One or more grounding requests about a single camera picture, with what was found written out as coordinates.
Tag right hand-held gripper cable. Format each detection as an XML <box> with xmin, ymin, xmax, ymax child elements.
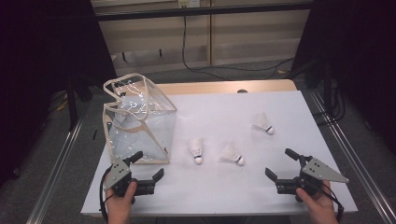
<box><xmin>314</xmin><ymin>183</ymin><xmax>346</xmax><ymax>222</ymax></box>

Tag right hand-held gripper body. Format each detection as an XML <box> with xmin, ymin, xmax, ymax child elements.
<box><xmin>275</xmin><ymin>155</ymin><xmax>350</xmax><ymax>197</ymax></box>

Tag white shuttlecock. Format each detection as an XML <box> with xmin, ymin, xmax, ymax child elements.
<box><xmin>219</xmin><ymin>143</ymin><xmax>246</xmax><ymax>166</ymax></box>
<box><xmin>252</xmin><ymin>112</ymin><xmax>276</xmax><ymax>135</ymax></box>
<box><xmin>187</xmin><ymin>137</ymin><xmax>205</xmax><ymax>165</ymax></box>

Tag white table mat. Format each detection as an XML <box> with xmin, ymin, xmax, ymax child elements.
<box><xmin>80</xmin><ymin>90</ymin><xmax>359</xmax><ymax>217</ymax></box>

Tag white wall socket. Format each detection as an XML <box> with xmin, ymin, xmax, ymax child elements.
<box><xmin>177</xmin><ymin>0</ymin><xmax>201</xmax><ymax>8</ymax></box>

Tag person's right hand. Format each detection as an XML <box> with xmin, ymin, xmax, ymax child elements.
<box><xmin>295</xmin><ymin>180</ymin><xmax>338</xmax><ymax>217</ymax></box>

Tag black horizontal bar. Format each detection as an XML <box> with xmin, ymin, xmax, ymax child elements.
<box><xmin>94</xmin><ymin>2</ymin><xmax>314</xmax><ymax>22</ymax></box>

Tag black floor cables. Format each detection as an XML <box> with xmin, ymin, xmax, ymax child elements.
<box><xmin>312</xmin><ymin>78</ymin><xmax>347</xmax><ymax>127</ymax></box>

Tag black wall cable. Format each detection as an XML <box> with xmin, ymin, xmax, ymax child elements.
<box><xmin>181</xmin><ymin>15</ymin><xmax>295</xmax><ymax>82</ymax></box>

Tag clear plastic tote bag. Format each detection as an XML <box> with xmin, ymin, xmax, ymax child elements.
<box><xmin>102</xmin><ymin>73</ymin><xmax>178</xmax><ymax>165</ymax></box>

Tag black metal stand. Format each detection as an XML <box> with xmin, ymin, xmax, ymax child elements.
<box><xmin>66</xmin><ymin>74</ymin><xmax>94</xmax><ymax>132</ymax></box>

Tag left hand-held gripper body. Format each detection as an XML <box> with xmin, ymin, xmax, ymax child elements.
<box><xmin>103</xmin><ymin>157</ymin><xmax>157</xmax><ymax>198</ymax></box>

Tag black curtain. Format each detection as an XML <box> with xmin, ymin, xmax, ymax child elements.
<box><xmin>292</xmin><ymin>0</ymin><xmax>396</xmax><ymax>153</ymax></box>
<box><xmin>0</xmin><ymin>0</ymin><xmax>118</xmax><ymax>188</ymax></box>

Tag aluminium floor rail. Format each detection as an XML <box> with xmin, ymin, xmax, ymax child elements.
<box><xmin>309</xmin><ymin>91</ymin><xmax>396</xmax><ymax>224</ymax></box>
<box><xmin>26</xmin><ymin>116</ymin><xmax>85</xmax><ymax>224</ymax></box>

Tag person's left hand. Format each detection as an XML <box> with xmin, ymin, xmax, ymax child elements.
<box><xmin>105</xmin><ymin>181</ymin><xmax>138</xmax><ymax>217</ymax></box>

